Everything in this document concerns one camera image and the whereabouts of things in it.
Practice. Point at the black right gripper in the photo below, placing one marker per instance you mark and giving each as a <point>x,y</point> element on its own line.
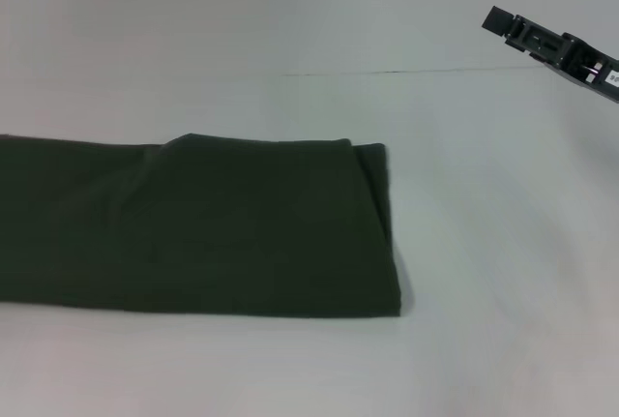
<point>590,68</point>

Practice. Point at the dark green shirt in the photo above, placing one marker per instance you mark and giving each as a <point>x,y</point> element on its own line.
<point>193,228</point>

